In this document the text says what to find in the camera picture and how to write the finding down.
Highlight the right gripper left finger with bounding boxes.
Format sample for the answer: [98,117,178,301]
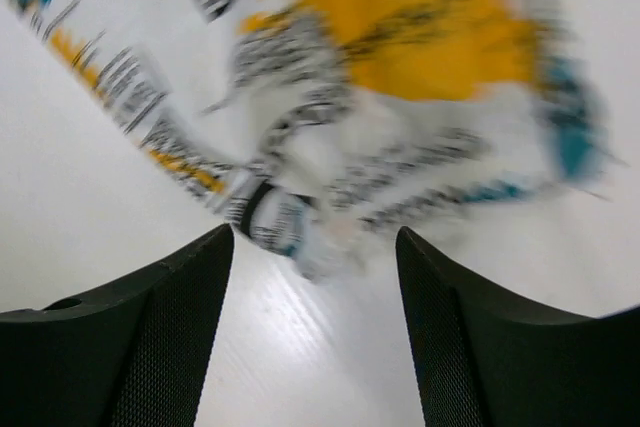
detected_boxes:
[1,225,234,426]

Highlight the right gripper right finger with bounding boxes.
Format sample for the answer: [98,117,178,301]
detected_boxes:
[395,227,639,426]

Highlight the patterned white teal yellow shorts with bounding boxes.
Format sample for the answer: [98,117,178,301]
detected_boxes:
[4,0,613,280]

